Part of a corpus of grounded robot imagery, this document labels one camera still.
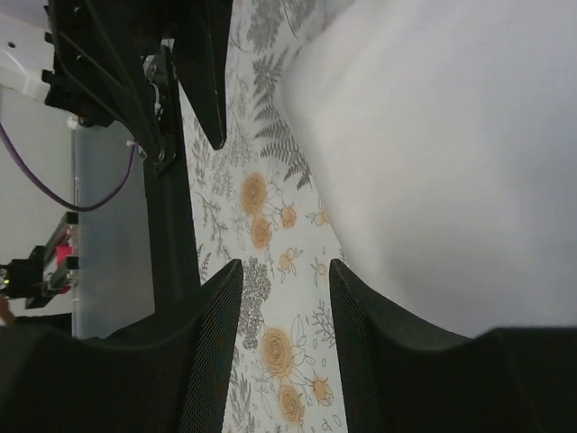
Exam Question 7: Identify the white t shirt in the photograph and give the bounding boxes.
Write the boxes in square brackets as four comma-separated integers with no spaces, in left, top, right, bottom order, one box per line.
[276,1,576,336]

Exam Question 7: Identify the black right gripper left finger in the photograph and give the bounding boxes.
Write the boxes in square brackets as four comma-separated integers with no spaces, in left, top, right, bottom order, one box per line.
[1,260,243,432]

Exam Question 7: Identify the black equipment beyond table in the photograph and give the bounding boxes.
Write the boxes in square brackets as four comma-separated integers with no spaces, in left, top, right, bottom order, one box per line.
[1,211,80,317]

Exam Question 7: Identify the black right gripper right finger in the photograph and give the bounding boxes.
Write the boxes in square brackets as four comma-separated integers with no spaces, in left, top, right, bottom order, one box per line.
[329,260,576,432]

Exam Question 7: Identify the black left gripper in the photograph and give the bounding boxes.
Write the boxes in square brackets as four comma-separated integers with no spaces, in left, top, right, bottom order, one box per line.
[45,0,233,176]

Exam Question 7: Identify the floral patterned table mat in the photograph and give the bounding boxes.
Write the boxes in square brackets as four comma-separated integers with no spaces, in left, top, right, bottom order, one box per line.
[183,1,347,432]

